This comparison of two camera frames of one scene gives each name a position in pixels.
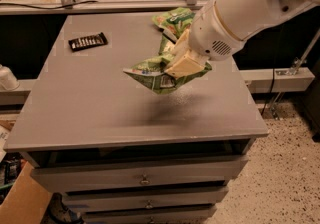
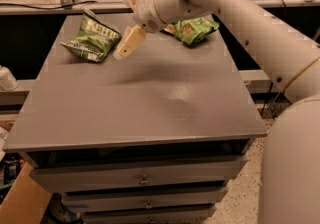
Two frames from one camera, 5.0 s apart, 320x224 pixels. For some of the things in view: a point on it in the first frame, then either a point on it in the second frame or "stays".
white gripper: [210, 36] to [145, 12]
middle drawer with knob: [103, 200] stays
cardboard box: [27, 200] stays
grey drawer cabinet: [115, 150] stays
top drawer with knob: [140, 174] stays
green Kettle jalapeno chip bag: [151, 74] to [96, 39]
